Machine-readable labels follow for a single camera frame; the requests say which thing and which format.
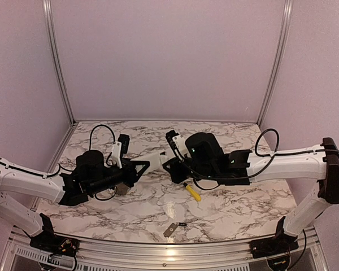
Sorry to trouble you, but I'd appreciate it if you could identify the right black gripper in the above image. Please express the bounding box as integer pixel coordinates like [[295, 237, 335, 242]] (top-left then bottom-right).
[[163, 156, 218, 183]]

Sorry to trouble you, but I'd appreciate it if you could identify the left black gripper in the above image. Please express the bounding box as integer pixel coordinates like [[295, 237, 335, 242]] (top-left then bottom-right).
[[88, 158, 150, 196]]

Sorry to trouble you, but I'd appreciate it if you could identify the yellow handle screwdriver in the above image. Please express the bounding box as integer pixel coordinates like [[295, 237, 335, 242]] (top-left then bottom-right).
[[183, 182, 202, 202]]

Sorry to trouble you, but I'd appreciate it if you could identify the grey battery compartment cover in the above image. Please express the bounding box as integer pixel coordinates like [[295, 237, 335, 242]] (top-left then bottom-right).
[[163, 223, 178, 238]]

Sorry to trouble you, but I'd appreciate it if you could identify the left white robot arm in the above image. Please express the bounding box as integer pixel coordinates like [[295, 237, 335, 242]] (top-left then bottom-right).
[[0, 150, 150, 251]]

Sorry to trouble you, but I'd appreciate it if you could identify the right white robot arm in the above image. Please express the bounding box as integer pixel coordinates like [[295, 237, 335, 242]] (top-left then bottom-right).
[[163, 130, 339, 253]]

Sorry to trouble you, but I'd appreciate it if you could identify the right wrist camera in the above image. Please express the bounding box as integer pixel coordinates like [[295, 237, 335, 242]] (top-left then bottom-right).
[[166, 130, 188, 160]]

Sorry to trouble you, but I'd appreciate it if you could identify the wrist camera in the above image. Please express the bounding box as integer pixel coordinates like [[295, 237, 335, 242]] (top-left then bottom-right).
[[110, 134, 130, 168], [166, 130, 188, 160]]

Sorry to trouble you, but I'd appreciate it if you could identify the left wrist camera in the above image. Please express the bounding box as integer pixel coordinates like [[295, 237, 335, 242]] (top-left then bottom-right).
[[110, 134, 130, 168]]

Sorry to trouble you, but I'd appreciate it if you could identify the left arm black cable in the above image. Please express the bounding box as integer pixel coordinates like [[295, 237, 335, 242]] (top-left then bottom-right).
[[46, 124, 116, 178]]

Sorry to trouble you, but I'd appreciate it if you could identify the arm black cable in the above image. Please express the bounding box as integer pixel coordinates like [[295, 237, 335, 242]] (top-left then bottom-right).
[[172, 128, 339, 191], [46, 124, 116, 178]]

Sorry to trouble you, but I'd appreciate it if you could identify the front aluminium table rail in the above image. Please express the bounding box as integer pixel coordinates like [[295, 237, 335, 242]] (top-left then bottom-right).
[[8, 225, 323, 271]]

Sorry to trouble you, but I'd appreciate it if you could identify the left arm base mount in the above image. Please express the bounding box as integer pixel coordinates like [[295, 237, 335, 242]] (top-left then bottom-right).
[[30, 213, 79, 257]]

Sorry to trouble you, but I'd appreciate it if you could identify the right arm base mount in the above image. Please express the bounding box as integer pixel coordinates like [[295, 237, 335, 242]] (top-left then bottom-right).
[[249, 216, 299, 259]]

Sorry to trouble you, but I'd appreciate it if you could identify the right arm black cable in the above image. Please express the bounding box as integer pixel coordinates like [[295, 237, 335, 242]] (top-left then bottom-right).
[[172, 128, 339, 191]]

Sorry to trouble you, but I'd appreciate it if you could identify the left aluminium frame post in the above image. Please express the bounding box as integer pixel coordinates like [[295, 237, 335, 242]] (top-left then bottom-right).
[[42, 0, 76, 126]]

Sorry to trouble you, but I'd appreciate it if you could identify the aluminium frame post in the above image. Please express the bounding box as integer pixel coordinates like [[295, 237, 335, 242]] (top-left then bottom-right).
[[257, 0, 293, 127], [42, 0, 76, 126]]

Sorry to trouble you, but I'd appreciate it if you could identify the right aluminium frame post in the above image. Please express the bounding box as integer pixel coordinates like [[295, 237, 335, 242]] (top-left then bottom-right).
[[257, 0, 293, 127]]

